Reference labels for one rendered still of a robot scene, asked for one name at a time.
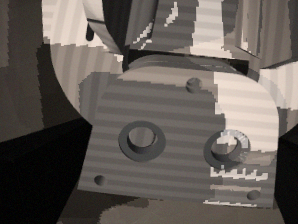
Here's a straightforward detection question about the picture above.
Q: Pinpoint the beige plate with two round holes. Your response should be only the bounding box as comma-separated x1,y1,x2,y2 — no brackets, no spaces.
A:
77,61,279,208

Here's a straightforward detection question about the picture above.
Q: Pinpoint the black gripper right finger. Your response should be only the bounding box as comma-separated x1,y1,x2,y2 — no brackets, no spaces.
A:
274,137,298,224

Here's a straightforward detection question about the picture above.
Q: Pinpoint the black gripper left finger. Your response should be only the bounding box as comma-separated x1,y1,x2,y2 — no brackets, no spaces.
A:
0,117,93,224

